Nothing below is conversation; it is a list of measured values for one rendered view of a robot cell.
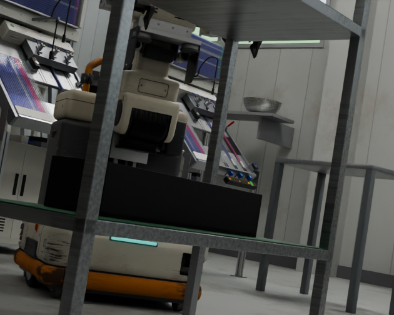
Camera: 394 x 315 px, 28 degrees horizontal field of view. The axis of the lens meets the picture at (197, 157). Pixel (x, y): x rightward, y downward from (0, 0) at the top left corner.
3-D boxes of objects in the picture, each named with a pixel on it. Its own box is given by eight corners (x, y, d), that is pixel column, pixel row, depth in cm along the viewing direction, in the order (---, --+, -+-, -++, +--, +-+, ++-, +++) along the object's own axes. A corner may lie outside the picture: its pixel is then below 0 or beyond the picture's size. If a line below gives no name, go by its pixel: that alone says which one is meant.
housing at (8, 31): (60, 68, 478) (74, 52, 473) (-5, 47, 440) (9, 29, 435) (55, 59, 482) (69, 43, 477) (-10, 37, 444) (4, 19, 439)
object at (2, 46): (79, 100, 463) (84, 94, 461) (-13, 73, 412) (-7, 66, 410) (59, 62, 480) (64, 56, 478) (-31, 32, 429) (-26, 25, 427)
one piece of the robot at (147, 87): (81, 132, 318) (112, -17, 315) (167, 149, 333) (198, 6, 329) (97, 139, 294) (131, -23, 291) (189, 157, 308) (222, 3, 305)
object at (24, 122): (104, 147, 444) (112, 139, 441) (11, 125, 393) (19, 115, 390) (104, 145, 444) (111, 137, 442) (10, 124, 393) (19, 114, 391)
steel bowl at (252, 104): (287, 120, 794) (289, 105, 795) (266, 112, 763) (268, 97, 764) (254, 118, 819) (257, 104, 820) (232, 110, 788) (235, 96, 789)
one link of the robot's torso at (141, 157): (105, 157, 320) (115, 98, 322) (169, 169, 331) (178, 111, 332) (124, 157, 295) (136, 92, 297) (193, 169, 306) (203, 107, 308)
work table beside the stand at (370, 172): (351, 313, 415) (373, 164, 420) (255, 289, 467) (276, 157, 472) (398, 315, 445) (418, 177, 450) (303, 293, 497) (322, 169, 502)
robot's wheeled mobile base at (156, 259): (10, 265, 341) (20, 209, 343) (146, 282, 365) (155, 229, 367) (40, 289, 279) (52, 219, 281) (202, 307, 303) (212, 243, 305)
